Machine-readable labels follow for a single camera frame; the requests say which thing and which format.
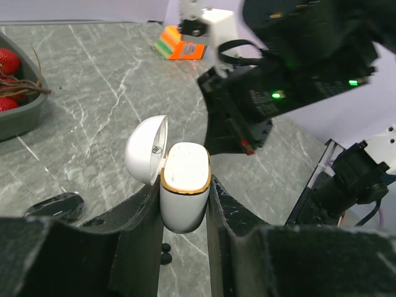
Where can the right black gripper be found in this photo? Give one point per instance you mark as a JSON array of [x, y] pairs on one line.
[[311, 51]]

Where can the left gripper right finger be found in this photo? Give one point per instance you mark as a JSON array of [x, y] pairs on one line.
[[249, 257]]

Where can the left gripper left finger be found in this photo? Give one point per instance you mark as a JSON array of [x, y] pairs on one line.
[[114, 254]]

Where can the white earbud charging case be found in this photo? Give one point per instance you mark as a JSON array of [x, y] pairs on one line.
[[183, 170]]

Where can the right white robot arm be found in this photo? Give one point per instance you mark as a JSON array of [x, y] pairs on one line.
[[357, 177]]

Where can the black glossy small case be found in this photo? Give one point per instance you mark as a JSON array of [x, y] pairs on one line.
[[68, 207]]

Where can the black ear hook left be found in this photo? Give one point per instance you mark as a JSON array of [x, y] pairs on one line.
[[166, 257]]

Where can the orange box front right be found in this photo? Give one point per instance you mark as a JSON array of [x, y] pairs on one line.
[[170, 46]]

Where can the dark grey fruit tray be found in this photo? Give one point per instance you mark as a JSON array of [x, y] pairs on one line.
[[23, 119]]

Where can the red lychee cluster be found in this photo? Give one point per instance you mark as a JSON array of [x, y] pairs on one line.
[[14, 91]]

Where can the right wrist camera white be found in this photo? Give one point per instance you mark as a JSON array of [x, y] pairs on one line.
[[207, 26]]

